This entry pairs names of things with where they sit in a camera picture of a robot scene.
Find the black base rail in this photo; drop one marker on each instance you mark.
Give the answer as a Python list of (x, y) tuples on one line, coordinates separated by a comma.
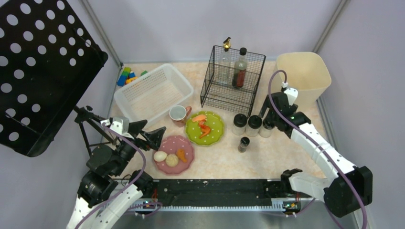
[(216, 192)]

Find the beige plastic bin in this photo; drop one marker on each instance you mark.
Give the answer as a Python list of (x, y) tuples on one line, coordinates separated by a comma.
[(306, 72)]

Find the small pepper jar black lid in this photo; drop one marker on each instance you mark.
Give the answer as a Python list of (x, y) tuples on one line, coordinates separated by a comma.
[(243, 144)]

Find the pink polka dot plate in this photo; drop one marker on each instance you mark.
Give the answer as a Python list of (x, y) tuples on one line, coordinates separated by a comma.
[(170, 145)]

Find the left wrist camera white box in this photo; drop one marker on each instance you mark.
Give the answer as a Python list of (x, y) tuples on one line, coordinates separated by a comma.
[(119, 125)]

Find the white egg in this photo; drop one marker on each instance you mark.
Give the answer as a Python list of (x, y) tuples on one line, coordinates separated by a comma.
[(160, 156)]

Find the red shrimp toy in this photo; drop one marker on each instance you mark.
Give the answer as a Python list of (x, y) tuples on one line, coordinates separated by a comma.
[(202, 124)]

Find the glass oil bottle gold spout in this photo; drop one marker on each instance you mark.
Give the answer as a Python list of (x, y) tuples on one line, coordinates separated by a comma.
[(224, 62)]

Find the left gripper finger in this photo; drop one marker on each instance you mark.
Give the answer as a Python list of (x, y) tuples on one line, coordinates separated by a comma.
[(153, 138), (136, 128)]

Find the pink mug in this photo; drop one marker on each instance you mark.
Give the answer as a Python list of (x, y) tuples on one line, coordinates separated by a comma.
[(179, 114)]

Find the orange melon slice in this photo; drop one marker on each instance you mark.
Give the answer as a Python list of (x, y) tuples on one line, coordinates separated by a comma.
[(199, 118)]

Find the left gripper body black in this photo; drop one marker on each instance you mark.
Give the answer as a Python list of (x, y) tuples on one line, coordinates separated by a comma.
[(135, 137)]

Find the black wire basket rack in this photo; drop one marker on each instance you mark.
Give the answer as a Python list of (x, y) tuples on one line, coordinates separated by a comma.
[(227, 97)]

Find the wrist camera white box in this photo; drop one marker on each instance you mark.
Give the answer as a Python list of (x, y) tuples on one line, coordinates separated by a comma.
[(119, 125), (291, 93)]

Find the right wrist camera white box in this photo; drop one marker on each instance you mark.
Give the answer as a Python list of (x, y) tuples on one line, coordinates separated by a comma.
[(291, 93)]

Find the orange chicken wing toy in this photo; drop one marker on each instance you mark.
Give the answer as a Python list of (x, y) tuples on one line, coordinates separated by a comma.
[(205, 130)]

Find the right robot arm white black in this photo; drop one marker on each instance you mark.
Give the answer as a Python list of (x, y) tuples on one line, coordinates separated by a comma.
[(345, 187)]

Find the dark sauce bottle black cap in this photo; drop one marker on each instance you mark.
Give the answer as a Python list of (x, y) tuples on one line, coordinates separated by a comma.
[(240, 67)]

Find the green polka dot plate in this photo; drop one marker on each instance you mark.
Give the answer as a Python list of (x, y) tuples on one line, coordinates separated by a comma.
[(214, 121)]

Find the orange fried chicken piece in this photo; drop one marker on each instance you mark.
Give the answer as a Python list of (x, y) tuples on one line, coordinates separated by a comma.
[(181, 154)]

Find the glass shaker black lid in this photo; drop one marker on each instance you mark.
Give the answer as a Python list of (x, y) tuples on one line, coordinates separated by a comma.
[(253, 125), (239, 124), (267, 127)]

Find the white plastic basket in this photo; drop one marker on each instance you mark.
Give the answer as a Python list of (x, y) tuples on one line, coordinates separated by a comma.
[(151, 96)]

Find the beige round bun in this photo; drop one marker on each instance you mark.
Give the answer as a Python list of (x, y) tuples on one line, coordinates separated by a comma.
[(172, 160)]

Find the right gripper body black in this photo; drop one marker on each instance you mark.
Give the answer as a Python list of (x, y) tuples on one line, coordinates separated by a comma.
[(273, 111)]

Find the black perforated metal panel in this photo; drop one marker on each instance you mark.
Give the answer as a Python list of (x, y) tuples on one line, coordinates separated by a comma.
[(48, 59)]

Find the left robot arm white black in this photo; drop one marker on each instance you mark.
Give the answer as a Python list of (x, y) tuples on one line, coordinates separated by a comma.
[(96, 206)]

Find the colourful toy blocks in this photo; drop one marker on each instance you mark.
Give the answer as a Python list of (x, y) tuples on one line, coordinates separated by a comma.
[(126, 77)]

